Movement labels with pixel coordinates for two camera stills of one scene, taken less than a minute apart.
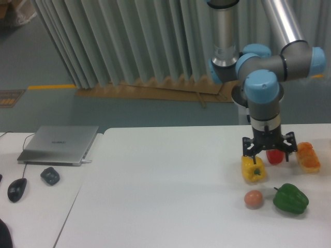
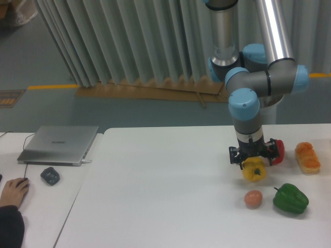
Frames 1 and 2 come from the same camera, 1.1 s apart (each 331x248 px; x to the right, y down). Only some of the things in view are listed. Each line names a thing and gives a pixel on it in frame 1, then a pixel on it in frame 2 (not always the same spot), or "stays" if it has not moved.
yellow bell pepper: [252, 172] stays
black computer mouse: [16, 189] -> [28, 185]
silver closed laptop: [59, 145] stays
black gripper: [268, 140] -> [253, 149]
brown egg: [253, 199] stays
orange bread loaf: [307, 159] stays
